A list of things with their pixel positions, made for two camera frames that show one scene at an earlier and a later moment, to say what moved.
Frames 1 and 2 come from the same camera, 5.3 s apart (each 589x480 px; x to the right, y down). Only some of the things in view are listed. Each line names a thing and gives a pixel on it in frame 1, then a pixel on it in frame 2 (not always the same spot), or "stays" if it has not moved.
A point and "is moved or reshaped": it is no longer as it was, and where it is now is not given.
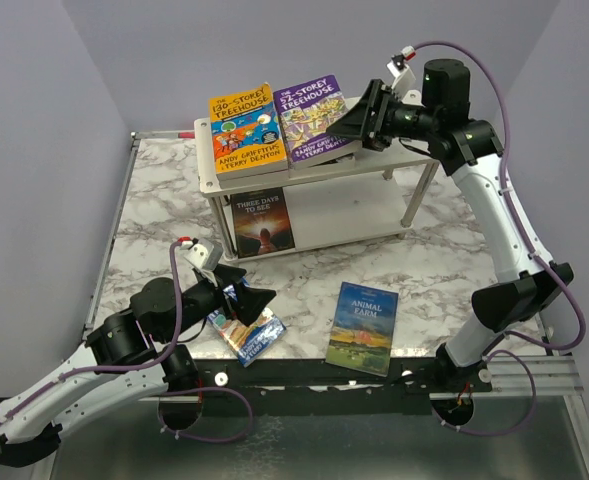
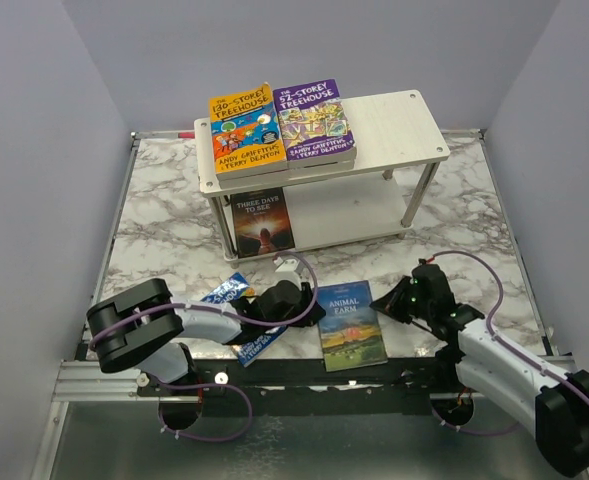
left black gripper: (251, 301) to (307, 298)
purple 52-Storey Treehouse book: (306, 112) stays
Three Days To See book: (261, 222) stays
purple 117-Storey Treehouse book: (270, 177) stays
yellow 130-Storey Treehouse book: (247, 132) stays
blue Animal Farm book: (362, 328) is moved or reshaped
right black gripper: (361, 123) to (390, 303)
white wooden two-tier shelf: (372, 195) stays
